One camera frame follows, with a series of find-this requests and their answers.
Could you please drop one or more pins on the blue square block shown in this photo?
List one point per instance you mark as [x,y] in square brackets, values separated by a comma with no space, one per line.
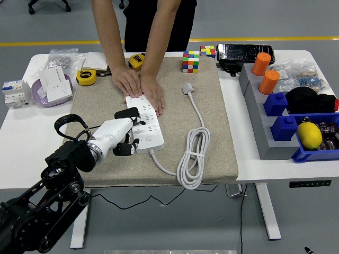
[283,128]
[275,104]

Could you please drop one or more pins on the white wall socket panel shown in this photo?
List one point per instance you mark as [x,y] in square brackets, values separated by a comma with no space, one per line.
[59,91]

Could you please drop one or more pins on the person's right forearm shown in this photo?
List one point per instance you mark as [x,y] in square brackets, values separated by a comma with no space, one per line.
[111,34]

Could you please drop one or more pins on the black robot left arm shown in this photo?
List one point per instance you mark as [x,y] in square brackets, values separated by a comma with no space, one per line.
[71,156]

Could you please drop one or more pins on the grey-brown mat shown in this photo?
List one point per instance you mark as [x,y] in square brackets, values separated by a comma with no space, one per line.
[185,164]

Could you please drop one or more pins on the black table control panel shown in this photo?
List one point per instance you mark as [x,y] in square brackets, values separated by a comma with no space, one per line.
[310,183]

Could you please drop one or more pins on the black device stand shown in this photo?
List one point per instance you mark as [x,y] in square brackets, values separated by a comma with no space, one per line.
[230,68]

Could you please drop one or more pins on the large colourful puzzle cube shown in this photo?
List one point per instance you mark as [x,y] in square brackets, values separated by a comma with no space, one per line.
[190,62]

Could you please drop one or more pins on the grey box under table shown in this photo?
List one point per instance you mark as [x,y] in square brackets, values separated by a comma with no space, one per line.
[234,190]

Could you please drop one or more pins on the white table leg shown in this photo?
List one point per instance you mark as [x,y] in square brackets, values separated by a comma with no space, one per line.
[79,232]
[268,211]

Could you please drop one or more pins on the white power strip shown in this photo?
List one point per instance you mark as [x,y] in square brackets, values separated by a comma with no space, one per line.
[151,137]

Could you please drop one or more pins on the orange cylinder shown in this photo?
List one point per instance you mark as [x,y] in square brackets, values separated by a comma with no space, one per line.
[261,63]
[268,82]

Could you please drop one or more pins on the blue plastic bin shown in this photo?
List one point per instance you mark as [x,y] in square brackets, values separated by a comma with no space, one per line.
[304,156]

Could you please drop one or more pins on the purple bowl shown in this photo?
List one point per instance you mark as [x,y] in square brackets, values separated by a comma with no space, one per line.
[37,98]

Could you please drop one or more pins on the white switch panel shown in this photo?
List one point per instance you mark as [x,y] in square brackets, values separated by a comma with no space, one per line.
[94,62]

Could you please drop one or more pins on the yellow tape measure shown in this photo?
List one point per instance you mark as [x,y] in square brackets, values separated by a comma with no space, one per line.
[86,77]
[136,62]

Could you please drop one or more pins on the dark flat pad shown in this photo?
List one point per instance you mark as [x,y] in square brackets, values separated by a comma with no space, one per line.
[103,73]

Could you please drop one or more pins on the person's right hand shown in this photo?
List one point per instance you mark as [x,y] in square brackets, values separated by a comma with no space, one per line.
[127,80]

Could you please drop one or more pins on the black plug adapter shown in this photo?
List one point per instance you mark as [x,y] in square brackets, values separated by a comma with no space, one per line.
[127,112]

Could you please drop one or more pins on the person's left hand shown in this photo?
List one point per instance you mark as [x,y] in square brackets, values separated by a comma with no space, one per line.
[153,92]

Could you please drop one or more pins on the grey stepped block holder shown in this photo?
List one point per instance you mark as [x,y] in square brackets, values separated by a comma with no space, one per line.
[260,132]

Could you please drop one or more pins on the small colourful puzzle cube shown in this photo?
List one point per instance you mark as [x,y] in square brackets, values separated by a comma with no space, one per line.
[208,51]

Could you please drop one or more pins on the person's left forearm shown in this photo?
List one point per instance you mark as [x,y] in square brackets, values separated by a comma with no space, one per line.
[159,39]

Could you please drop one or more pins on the plastic bag of resistors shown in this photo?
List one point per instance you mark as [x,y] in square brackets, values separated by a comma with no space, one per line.
[310,76]

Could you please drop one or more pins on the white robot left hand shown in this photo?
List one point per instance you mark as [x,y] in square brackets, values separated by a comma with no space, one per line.
[114,132]

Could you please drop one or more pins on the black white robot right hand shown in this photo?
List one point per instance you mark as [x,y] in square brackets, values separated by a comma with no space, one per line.
[307,250]

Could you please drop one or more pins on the shiny black flat device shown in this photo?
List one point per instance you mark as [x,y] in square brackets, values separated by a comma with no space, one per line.
[243,53]

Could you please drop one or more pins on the black cloth with red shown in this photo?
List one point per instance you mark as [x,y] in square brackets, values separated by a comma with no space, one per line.
[304,98]

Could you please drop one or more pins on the yellow lemon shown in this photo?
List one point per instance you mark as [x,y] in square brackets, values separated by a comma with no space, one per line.
[309,136]

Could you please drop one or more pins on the person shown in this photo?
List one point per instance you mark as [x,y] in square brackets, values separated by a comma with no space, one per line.
[137,21]

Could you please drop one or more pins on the white circuit breaker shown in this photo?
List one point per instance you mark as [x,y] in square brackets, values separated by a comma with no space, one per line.
[16,94]

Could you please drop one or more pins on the plastic bag of screws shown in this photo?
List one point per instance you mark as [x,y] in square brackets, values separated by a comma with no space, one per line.
[62,61]

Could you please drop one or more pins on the clear plastic parts bag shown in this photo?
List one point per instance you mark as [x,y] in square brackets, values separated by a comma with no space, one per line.
[284,79]

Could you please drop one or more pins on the black office chair base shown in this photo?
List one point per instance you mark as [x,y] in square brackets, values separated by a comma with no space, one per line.
[49,3]
[121,4]

